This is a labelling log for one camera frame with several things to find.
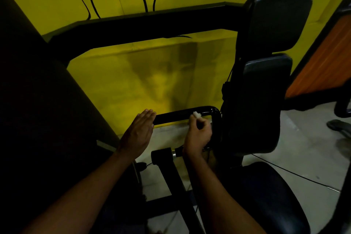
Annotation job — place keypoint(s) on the black round seat pad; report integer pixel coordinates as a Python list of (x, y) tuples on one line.
[(268, 198)]

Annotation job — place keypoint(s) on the black machine base frame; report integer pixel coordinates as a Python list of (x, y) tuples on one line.
[(175, 181)]

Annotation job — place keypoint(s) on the black back pad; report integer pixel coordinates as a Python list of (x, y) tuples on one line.
[(257, 105)]

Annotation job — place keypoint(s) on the person's right forearm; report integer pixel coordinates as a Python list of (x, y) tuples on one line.
[(222, 203)]

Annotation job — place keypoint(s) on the person's left forearm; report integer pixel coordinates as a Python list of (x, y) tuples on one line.
[(82, 201)]

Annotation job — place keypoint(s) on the grey leg machine frame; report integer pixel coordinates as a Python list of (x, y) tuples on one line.
[(340, 127)]

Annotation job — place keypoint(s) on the person's left hand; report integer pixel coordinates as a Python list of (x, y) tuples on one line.
[(138, 135)]

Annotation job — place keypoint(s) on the black head pad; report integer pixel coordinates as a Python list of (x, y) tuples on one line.
[(277, 22)]

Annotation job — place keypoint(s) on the white cleaning wipe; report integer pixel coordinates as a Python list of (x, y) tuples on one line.
[(196, 114)]

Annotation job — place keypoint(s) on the person's right hand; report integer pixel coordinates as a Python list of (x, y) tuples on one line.
[(196, 137)]

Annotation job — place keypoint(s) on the dark weight stack housing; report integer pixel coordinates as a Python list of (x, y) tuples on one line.
[(41, 105)]

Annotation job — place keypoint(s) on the orange black edged panel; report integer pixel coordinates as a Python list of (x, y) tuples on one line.
[(323, 61)]

